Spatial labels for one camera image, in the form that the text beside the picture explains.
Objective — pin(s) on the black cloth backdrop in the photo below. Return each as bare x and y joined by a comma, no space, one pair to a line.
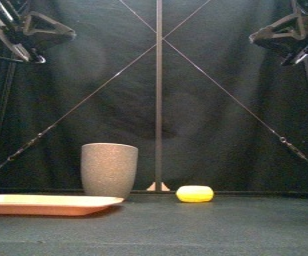
215,140

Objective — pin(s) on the grey speckled cup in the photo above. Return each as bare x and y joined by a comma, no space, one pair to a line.
109,170

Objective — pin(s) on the round yellow toy food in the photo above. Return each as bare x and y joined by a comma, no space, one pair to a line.
195,194

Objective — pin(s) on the pink rectangular tray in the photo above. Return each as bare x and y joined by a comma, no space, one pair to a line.
45,204

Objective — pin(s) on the vertical metal frame pole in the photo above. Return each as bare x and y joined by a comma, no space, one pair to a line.
159,100

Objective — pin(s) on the metal pole base bracket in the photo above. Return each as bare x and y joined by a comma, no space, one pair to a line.
159,187

